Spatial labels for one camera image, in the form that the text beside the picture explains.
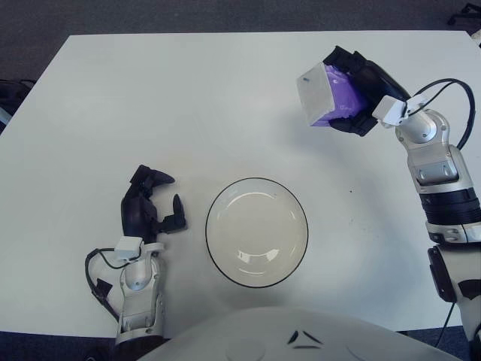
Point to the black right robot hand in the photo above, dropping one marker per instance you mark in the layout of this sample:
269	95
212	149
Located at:
376	80

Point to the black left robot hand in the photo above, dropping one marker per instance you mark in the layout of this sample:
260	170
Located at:
133	214

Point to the purple tissue paper pack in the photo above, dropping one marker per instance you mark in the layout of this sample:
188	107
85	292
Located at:
319	90

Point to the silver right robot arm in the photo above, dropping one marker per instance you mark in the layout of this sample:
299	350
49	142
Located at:
432	150

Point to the white plate with black rim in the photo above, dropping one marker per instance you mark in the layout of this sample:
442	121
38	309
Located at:
255	225

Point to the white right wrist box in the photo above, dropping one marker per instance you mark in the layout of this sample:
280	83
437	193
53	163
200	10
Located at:
389	111

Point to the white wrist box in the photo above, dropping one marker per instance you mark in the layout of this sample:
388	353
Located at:
128	247
389	111

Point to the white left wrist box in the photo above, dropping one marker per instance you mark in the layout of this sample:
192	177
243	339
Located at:
128	247

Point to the black office chair base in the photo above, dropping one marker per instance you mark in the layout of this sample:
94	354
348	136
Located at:
469	9

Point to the black bag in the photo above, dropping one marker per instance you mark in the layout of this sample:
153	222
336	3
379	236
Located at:
11	92

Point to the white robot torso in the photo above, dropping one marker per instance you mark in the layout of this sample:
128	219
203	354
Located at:
263	331

